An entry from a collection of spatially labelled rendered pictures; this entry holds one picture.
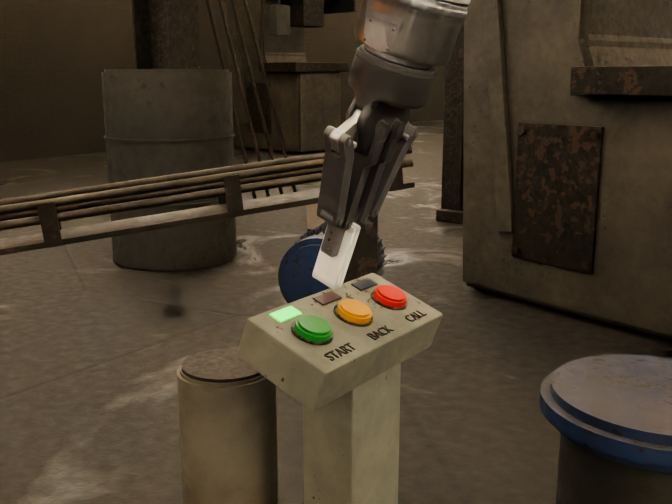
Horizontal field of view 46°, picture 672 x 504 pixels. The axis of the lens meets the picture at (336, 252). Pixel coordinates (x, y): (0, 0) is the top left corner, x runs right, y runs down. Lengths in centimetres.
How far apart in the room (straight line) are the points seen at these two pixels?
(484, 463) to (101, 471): 86
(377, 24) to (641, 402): 68
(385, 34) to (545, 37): 224
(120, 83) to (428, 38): 292
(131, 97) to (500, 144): 156
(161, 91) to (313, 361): 275
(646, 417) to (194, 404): 58
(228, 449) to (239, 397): 7
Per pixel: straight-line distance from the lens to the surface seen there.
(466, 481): 180
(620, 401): 115
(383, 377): 90
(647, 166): 270
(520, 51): 297
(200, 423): 95
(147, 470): 186
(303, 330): 81
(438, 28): 68
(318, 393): 78
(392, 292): 94
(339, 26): 1246
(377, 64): 69
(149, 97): 347
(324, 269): 79
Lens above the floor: 87
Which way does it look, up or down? 13 degrees down
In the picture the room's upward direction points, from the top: straight up
